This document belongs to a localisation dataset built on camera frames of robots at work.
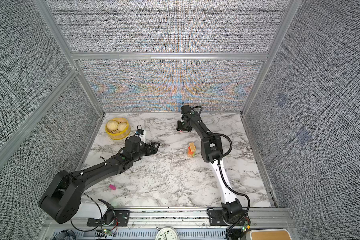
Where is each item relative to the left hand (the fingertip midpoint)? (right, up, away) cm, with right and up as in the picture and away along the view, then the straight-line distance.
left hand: (155, 144), depth 87 cm
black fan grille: (-37, -38, -20) cm, 57 cm away
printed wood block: (+22, -2, +3) cm, 22 cm away
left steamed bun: (-32, +12, +16) cm, 38 cm away
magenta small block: (-23, -23, -4) cm, 33 cm away
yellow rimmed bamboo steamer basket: (-30, +5, +15) cm, 34 cm away
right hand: (+15, +10, +23) cm, 29 cm away
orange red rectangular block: (+21, -5, +4) cm, 22 cm away
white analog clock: (+9, -37, -21) cm, 43 cm away
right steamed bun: (-26, +11, +16) cm, 32 cm away
